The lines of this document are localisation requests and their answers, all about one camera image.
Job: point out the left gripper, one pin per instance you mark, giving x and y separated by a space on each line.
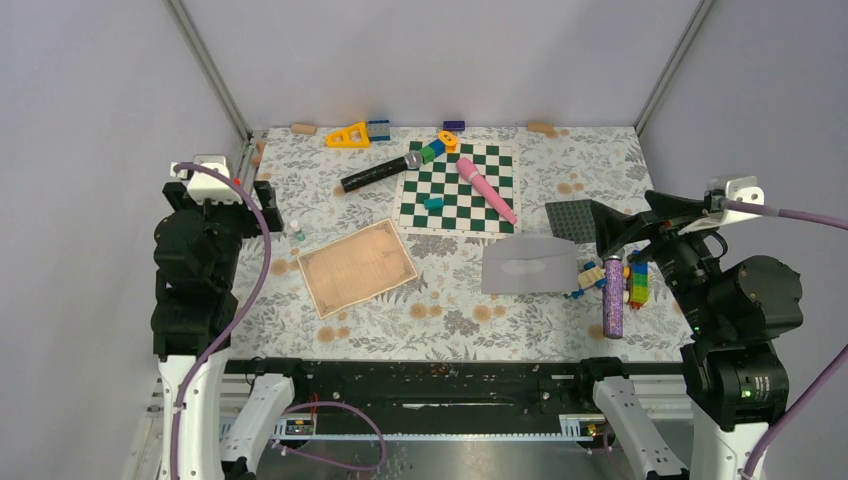
179 191

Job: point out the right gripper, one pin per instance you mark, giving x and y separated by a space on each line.
614 227

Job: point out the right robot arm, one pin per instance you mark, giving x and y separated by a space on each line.
734 379

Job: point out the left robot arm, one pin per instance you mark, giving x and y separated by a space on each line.
197 248

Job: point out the purple glitter microphone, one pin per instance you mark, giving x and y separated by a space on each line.
613 298

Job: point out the grey lego baseplate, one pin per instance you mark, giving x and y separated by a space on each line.
572 220

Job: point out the rainbow lego stack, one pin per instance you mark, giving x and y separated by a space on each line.
638 285

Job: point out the beige toy car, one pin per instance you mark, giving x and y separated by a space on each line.
592 276

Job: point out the small green white bottle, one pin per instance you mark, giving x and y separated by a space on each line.
297 230

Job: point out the wooden cylinder block left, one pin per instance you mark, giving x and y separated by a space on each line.
303 129

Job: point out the wooden cylinder block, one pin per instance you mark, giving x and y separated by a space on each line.
542 128
303 129

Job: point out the wooden cylinder block right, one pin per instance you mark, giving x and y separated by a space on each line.
542 128

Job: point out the yellow triangle toy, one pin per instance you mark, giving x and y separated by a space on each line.
354 136

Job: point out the blue lego brick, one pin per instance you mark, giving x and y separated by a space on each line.
378 130

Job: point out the green white chessboard mat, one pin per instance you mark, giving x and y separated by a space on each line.
465 212

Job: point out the teal cube block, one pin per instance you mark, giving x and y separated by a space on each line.
433 204

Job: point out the purple lego brick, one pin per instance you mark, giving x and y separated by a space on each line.
454 125

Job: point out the black toy microphone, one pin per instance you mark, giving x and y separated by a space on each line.
411 160

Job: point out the floral table cloth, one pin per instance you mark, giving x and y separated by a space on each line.
443 314

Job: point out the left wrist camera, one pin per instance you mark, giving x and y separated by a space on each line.
202 187

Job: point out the colourful block chain toy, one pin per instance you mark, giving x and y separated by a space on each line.
446 142

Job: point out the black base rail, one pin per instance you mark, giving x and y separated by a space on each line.
412 399

